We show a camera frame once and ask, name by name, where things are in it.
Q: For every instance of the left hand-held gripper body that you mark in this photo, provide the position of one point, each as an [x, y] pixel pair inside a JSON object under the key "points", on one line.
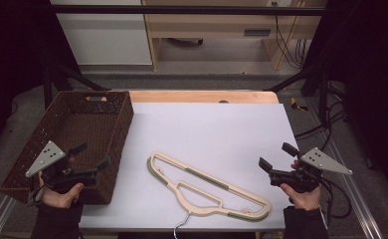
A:
{"points": [[46, 158]]}

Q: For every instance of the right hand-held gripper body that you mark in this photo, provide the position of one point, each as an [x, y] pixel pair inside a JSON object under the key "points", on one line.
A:
{"points": [[321, 162]]}

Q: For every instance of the brown woven basket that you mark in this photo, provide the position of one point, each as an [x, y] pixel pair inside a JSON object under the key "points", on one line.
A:
{"points": [[82, 132]]}

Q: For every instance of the cream plastic clothes hanger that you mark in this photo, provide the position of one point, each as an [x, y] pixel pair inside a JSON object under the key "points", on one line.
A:
{"points": [[208, 179]]}

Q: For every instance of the person's right hand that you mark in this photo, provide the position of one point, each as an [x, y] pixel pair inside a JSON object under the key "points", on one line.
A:
{"points": [[304, 200]]}

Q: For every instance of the person's left hand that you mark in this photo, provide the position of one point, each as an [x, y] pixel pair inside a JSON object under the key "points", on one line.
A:
{"points": [[61, 200]]}

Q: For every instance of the yellow and black object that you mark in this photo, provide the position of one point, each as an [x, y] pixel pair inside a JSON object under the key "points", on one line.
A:
{"points": [[296, 104]]}

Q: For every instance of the white paper sheet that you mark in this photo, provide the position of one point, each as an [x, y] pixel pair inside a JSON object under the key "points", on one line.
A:
{"points": [[215, 132]]}

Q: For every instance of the black metal stand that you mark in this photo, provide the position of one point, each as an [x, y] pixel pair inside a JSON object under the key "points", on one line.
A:
{"points": [[314, 79], [59, 81]]}

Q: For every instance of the dark curtain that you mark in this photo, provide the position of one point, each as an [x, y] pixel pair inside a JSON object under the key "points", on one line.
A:
{"points": [[13, 49], [374, 83]]}

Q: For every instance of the white cabinet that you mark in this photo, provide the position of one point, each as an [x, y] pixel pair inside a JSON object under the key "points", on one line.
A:
{"points": [[105, 40]]}

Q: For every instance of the black horizontal metal bar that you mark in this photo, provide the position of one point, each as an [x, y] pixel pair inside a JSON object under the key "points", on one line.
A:
{"points": [[182, 10]]}

